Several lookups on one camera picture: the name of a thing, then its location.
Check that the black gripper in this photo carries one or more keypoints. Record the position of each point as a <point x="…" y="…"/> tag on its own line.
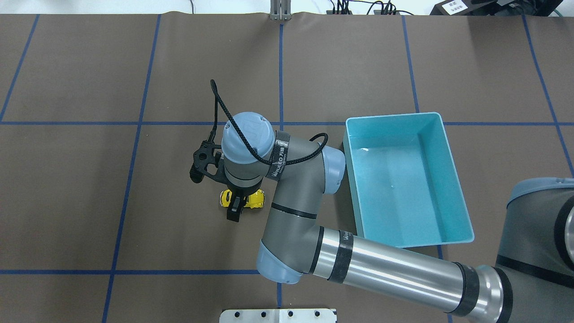
<point x="238" y="193"/>

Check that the yellow beetle toy car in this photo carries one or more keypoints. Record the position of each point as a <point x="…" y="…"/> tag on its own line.
<point x="254" y="201"/>

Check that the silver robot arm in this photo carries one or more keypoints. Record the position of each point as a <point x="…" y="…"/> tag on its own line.
<point x="531" y="281"/>

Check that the brown table mat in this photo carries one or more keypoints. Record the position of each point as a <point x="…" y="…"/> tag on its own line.
<point x="100" y="116"/>

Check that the turquoise plastic bin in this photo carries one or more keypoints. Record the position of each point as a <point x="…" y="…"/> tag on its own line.
<point x="404" y="184"/>

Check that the black labelled device box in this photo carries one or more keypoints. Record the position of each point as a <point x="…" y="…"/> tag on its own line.
<point x="454" y="8"/>

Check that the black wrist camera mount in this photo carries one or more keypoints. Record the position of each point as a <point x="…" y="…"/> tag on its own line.
<point x="208" y="161"/>

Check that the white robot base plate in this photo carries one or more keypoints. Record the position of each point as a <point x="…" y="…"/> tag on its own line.
<point x="311" y="315"/>

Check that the grey aluminium frame post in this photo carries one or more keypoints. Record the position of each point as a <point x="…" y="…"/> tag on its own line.
<point x="280" y="10"/>

